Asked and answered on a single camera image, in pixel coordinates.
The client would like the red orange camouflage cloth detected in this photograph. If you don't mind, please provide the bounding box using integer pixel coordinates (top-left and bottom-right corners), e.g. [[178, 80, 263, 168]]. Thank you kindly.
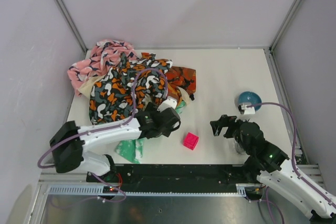
[[165, 66, 196, 100]]

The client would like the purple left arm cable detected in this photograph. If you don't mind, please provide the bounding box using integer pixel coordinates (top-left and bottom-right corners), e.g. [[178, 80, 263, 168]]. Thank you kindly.
[[37, 68, 169, 168]]

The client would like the grey slotted cable duct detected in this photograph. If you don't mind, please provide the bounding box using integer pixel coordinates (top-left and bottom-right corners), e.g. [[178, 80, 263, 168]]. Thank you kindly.
[[48, 184, 246, 197]]

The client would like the clear glass cup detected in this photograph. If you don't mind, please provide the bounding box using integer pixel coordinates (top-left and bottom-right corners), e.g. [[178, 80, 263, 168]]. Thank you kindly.
[[234, 140, 246, 155]]

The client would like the blue ceramic bowl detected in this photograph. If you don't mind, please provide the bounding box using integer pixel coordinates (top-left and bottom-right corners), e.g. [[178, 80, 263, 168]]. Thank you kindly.
[[237, 91, 262, 105]]

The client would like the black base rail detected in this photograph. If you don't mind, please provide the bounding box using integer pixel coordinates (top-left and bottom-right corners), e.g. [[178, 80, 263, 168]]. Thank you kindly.
[[101, 164, 260, 190]]

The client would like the cream white cloth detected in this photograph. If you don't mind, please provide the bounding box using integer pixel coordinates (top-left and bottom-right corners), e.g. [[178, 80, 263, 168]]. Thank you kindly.
[[78, 76, 103, 99]]

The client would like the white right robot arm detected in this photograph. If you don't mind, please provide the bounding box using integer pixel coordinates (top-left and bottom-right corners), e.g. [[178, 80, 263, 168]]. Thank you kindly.
[[210, 114, 335, 223]]

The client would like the pink patterned cloth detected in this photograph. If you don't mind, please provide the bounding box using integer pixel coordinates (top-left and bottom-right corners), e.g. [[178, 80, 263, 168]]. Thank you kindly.
[[67, 39, 140, 96]]

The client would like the green tie-dye cloth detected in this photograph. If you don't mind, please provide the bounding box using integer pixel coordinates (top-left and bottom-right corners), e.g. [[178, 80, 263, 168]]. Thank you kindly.
[[114, 101, 187, 164]]

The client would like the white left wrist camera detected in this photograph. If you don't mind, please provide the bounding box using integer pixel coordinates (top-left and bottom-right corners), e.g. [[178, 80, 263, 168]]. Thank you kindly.
[[157, 97, 177, 112]]

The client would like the pink cube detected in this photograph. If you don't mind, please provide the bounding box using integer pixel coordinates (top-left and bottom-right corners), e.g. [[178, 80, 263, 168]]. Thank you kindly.
[[183, 132, 199, 150]]

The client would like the orange grey camouflage cloth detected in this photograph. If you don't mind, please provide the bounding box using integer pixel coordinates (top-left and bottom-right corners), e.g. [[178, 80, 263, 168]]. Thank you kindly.
[[89, 53, 173, 125]]

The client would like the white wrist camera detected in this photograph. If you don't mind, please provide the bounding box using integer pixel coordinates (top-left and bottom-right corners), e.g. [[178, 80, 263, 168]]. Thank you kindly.
[[157, 97, 177, 112], [238, 102, 256, 115]]

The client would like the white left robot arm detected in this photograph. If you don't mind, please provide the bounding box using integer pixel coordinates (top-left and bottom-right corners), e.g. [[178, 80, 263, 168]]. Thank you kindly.
[[50, 104, 181, 178]]

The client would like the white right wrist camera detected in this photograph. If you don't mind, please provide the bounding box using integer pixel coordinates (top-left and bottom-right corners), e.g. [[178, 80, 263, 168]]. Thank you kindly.
[[238, 102, 256, 115]]

